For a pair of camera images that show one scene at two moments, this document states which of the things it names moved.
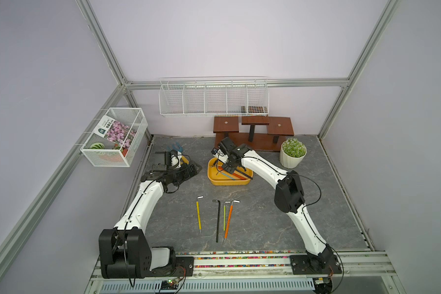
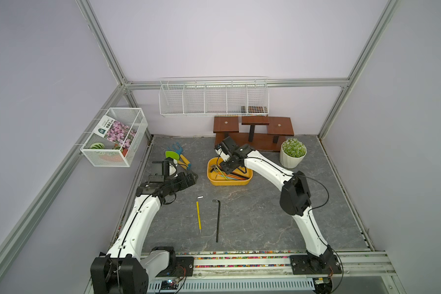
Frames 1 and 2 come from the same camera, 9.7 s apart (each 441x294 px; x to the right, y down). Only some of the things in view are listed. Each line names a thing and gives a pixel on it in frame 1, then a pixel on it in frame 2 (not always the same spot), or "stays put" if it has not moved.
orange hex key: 229,218 to 233,176
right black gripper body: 229,165 stays put
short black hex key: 214,200 stays put
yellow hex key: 199,213 stays put
